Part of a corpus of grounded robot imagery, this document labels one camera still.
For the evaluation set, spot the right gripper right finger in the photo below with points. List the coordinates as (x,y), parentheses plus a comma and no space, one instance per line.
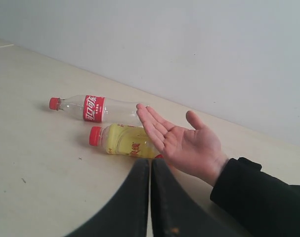
(175,214)

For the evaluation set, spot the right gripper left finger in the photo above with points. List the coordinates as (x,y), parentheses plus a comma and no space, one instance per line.
(126,213)

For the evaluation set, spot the yellow tea bottle red cap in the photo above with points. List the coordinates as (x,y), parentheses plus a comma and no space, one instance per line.
(126,140)

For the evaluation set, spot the black sleeved forearm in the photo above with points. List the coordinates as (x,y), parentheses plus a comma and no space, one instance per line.
(264,205)

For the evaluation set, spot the clear cola bottle red label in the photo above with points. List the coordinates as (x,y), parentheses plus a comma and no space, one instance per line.
(97,109)

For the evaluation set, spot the person's open bare hand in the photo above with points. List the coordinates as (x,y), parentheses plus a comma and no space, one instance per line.
(196,151)

